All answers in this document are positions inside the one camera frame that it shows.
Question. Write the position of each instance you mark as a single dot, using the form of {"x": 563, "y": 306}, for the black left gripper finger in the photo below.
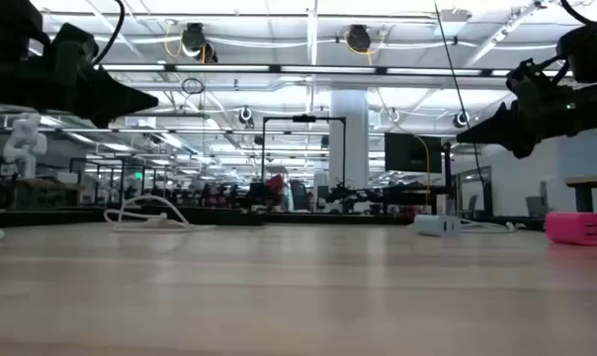
{"x": 110, "y": 106}
{"x": 130, "y": 92}

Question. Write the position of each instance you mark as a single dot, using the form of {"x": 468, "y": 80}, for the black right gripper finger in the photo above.
{"x": 501, "y": 131}
{"x": 465, "y": 136}

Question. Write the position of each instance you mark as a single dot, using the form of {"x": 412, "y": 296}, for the light blue USB charger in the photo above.
{"x": 434, "y": 225}

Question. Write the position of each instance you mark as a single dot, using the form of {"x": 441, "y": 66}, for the pink USB charger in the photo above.
{"x": 572, "y": 228}

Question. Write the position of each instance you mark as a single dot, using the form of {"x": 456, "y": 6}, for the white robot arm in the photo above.
{"x": 24, "y": 143}

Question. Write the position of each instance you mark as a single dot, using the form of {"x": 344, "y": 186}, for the small black round reel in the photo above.
{"x": 241, "y": 117}
{"x": 460, "y": 119}

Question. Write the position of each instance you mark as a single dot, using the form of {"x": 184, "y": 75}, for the black monitor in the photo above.
{"x": 409, "y": 153}

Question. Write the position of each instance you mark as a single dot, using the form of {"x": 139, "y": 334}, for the wooden table thick top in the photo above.
{"x": 592, "y": 180}

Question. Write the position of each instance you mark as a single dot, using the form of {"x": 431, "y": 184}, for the gray office chair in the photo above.
{"x": 536, "y": 206}

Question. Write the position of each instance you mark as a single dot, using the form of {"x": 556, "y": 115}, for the long fluorescent light strip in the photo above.
{"x": 219, "y": 68}

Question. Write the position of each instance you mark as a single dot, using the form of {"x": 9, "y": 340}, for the wooden workbench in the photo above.
{"x": 41, "y": 184}

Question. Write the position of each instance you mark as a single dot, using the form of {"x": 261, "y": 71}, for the black office chair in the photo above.
{"x": 298, "y": 195}

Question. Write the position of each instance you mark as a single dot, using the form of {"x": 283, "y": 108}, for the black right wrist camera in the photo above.
{"x": 523, "y": 81}

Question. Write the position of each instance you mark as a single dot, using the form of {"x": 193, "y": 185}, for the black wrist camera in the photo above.
{"x": 73, "y": 49}
{"x": 523, "y": 81}

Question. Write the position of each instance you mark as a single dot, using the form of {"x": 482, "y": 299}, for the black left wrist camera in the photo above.
{"x": 73, "y": 49}

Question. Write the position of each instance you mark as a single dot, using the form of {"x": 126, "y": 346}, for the black gantry frame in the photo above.
{"x": 303, "y": 118}

